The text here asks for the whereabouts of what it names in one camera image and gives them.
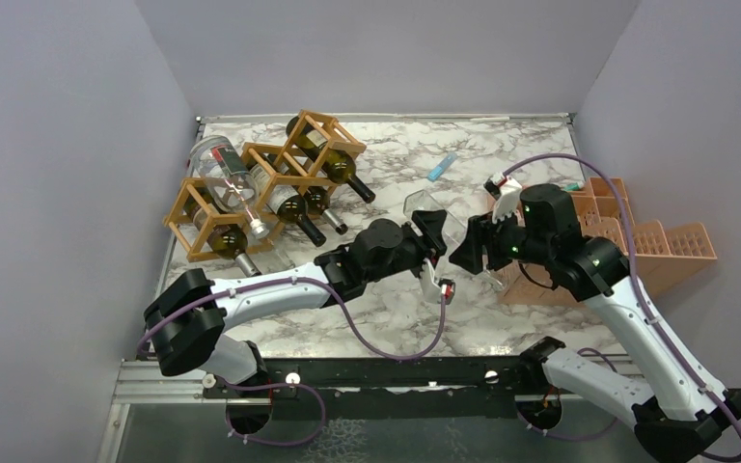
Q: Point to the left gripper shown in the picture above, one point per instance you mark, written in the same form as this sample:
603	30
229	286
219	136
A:
429	226

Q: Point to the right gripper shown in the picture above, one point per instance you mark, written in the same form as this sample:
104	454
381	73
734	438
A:
469	254

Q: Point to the green wine bottle black neck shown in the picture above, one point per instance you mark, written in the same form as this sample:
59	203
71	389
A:
338	166

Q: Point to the green wine bottle brown label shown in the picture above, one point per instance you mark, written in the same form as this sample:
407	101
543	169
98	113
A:
319	205

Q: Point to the green wine bottle black top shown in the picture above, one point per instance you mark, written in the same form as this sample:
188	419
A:
285	202

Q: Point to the green wine bottle silver neck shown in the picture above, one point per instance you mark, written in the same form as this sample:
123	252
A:
225	241

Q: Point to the clear round glass bottle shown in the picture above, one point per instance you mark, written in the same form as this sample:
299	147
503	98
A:
228	180

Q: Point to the clear slim glass bottle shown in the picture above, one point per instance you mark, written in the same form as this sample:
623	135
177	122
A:
453	232

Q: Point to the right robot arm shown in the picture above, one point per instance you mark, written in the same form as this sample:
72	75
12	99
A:
678	409

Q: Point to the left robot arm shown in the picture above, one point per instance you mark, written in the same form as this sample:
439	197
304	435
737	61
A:
187	323

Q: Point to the wooden wine rack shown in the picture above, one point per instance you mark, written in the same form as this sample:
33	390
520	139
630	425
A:
289	165

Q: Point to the blue highlighter pen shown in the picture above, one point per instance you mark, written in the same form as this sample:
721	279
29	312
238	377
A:
442	167

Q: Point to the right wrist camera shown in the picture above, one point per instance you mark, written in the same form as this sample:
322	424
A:
505	190

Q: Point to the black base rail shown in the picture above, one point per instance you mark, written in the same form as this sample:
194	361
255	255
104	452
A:
494	387

